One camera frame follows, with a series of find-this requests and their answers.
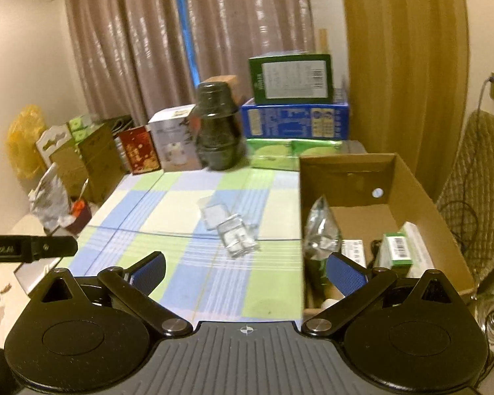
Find silver foil pouch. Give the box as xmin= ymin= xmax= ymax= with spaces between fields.
xmin=302 ymin=194 xmax=343 ymax=289

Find white medicine tablet box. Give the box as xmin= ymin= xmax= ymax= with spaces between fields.
xmin=400 ymin=221 xmax=435 ymax=278

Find white plastic spoon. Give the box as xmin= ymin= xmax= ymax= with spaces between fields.
xmin=320 ymin=298 xmax=340 ymax=309

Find small green white box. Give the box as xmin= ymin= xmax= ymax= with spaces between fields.
xmin=374 ymin=233 xmax=413 ymax=277

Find crumpled silver foil bag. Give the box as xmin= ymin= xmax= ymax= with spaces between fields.
xmin=28 ymin=162 xmax=70 ymax=234

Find brown cardboard box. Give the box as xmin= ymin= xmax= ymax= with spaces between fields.
xmin=299 ymin=153 xmax=476 ymax=302

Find yellow plastic bag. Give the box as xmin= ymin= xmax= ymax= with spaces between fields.
xmin=6 ymin=105 xmax=47 ymax=180

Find clear flat plastic tray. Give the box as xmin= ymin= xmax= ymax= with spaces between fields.
xmin=201 ymin=202 xmax=230 ymax=231

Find checked tablecloth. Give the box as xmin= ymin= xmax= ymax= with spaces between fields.
xmin=62 ymin=167 xmax=304 ymax=323

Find clear plastic clamshell with clip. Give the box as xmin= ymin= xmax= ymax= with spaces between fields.
xmin=217 ymin=214 xmax=260 ymax=258

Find brown paper gift bag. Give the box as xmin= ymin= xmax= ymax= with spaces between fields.
xmin=36 ymin=123 xmax=125 ymax=205

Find red gold gift box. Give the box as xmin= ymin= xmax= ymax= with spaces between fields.
xmin=118 ymin=126 xmax=160 ymax=175

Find quilted chair cushion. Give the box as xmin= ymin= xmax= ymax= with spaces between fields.
xmin=437 ymin=111 xmax=494 ymax=293

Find light green tissue pack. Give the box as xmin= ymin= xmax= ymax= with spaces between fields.
xmin=246 ymin=138 xmax=348 ymax=171

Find white appliance product box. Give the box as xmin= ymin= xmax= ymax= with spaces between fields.
xmin=148 ymin=103 xmax=202 ymax=172

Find blue product box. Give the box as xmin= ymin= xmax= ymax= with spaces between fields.
xmin=240 ymin=88 xmax=350 ymax=141

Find dark green product box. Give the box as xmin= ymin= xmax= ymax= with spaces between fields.
xmin=249 ymin=52 xmax=335 ymax=104

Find black power cord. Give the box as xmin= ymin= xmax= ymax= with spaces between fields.
xmin=435 ymin=74 xmax=494 ymax=256

